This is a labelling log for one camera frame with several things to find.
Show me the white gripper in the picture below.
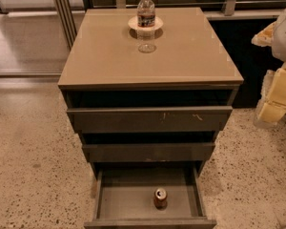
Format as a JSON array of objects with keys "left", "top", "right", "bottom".
[{"left": 252, "top": 22, "right": 286, "bottom": 129}]

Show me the red coke can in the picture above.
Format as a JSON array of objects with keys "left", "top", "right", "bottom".
[{"left": 153, "top": 188, "right": 168, "bottom": 209}]

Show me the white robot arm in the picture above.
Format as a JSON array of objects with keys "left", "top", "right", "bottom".
[{"left": 252, "top": 9, "right": 286, "bottom": 128}]

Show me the grey drawer cabinet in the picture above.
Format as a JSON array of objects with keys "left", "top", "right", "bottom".
[{"left": 57, "top": 7, "right": 245, "bottom": 229}]

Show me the top grey drawer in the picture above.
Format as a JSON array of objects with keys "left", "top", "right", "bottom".
[{"left": 67, "top": 106, "right": 232, "bottom": 134}]

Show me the middle grey drawer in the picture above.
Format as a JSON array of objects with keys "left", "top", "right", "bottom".
[{"left": 83, "top": 142, "right": 215, "bottom": 162}]

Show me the bottom grey open drawer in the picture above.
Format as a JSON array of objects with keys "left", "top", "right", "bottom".
[{"left": 84, "top": 167, "right": 216, "bottom": 229}]

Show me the clear plastic water bottle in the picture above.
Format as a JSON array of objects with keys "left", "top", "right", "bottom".
[{"left": 137, "top": 0, "right": 155, "bottom": 28}]

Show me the white round plate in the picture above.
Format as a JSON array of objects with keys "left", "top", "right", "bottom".
[{"left": 128, "top": 16, "right": 163, "bottom": 31}]

